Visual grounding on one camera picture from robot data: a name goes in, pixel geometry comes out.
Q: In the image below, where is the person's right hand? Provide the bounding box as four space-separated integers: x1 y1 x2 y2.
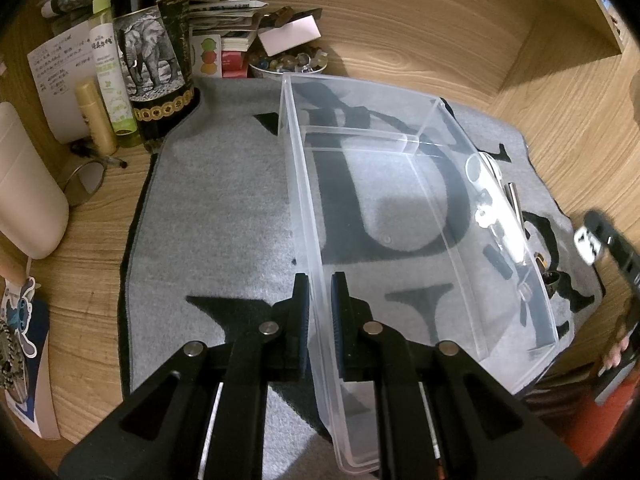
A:
597 334 629 376

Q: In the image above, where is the clear plastic storage bin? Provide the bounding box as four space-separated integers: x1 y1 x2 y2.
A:
279 75 559 474

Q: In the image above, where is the dark wine bottle elephant label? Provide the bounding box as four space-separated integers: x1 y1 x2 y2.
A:
111 0 200 153

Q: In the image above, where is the small black rectangular block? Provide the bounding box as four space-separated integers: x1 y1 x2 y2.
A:
483 245 513 281

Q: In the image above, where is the traffic light sticker card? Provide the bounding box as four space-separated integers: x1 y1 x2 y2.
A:
191 34 222 78

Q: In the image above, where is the small white cardboard box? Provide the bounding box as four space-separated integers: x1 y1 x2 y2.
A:
258 15 321 56

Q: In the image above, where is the gold lip balm tube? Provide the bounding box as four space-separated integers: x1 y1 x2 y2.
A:
74 77 117 156

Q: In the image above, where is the round metal ring lid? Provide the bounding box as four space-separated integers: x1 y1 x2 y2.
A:
58 155 107 207

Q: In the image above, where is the bowl of beads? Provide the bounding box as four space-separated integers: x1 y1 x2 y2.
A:
248 49 329 79

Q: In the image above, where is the beige insulated mug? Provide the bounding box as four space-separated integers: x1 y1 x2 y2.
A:
0 102 70 260

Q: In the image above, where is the green white spray bottle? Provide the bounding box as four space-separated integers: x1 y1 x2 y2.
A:
89 0 140 148

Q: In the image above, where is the grey mat with black letters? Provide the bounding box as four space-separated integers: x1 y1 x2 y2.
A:
119 79 604 479

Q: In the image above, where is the cartoon sticker booklet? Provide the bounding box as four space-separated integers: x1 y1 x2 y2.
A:
1 276 60 440

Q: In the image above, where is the silver metal pen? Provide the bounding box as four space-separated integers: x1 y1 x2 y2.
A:
504 182 528 237

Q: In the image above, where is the stack of books and papers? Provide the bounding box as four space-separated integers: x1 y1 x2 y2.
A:
188 0 268 78

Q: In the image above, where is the white handwritten note paper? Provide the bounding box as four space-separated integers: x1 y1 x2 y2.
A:
27 21 96 144

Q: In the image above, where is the white handheld thermometer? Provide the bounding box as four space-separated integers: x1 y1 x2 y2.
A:
464 152 527 264

